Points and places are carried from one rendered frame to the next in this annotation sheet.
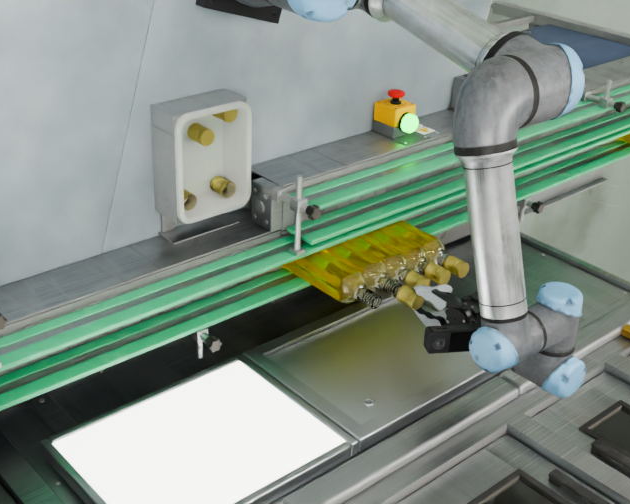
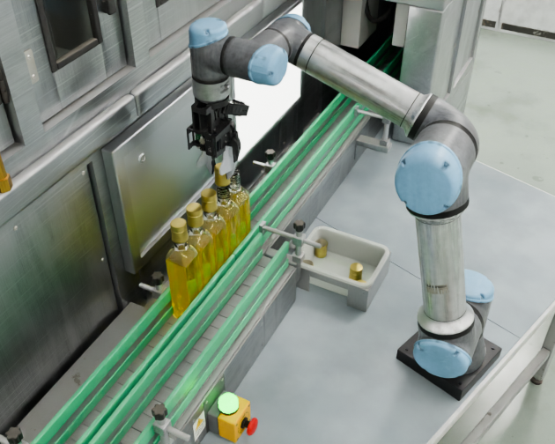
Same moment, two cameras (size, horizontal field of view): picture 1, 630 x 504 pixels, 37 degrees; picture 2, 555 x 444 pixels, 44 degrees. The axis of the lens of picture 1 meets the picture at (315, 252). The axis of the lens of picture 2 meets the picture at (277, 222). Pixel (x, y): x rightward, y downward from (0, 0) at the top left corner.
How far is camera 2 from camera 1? 2.27 m
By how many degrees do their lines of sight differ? 80
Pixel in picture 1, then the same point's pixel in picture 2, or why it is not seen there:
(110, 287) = (325, 174)
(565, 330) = (262, 39)
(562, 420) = (106, 57)
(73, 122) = (406, 238)
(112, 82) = (416, 261)
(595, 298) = not seen: outside the picture
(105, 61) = not seen: hidden behind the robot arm
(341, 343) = (195, 177)
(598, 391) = (60, 92)
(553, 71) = (462, 147)
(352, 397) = not seen: hidden behind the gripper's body
